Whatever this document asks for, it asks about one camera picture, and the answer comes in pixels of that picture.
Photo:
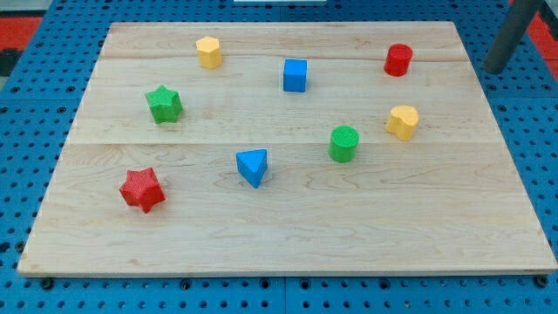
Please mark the yellow hexagon block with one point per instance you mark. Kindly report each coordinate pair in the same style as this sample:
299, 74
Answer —
209, 52

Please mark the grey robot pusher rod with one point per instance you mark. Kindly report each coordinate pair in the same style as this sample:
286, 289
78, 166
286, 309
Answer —
518, 18

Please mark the wooden board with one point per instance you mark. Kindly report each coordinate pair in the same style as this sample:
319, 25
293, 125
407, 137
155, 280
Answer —
448, 202

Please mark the red cylinder block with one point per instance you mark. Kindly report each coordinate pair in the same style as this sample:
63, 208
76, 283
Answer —
398, 60

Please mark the yellow heart block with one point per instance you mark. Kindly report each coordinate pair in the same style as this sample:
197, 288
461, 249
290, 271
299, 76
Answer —
402, 122

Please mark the green cylinder block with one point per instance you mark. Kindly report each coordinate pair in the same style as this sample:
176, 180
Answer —
343, 144

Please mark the blue cube block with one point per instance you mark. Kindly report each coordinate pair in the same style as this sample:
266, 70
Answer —
294, 75

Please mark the red star block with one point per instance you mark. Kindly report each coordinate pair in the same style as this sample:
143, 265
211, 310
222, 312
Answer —
142, 189

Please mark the blue triangle block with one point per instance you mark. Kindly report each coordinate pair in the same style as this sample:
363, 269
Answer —
252, 165

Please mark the green star block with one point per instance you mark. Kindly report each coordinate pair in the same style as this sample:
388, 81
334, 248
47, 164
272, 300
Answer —
164, 104

